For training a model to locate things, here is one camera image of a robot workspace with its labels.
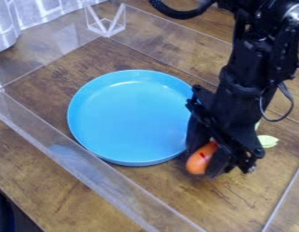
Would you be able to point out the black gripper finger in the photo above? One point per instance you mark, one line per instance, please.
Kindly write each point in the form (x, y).
(197, 135)
(223, 161)

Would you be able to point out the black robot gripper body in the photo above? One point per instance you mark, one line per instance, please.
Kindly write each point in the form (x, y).
(237, 104)

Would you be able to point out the orange toy carrot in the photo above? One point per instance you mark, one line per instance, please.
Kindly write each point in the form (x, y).
(249, 143)

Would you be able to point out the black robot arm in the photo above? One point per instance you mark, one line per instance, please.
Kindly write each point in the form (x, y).
(265, 38)

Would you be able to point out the blue round tray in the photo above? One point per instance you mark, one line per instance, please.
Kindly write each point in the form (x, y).
(128, 117)

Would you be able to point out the white grey checked curtain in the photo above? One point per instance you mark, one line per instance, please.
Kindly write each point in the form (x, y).
(21, 14)

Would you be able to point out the clear acrylic enclosure wall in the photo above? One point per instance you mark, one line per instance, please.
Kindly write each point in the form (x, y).
(72, 192)

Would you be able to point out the clear acrylic corner bracket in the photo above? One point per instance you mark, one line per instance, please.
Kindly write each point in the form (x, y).
(104, 26)

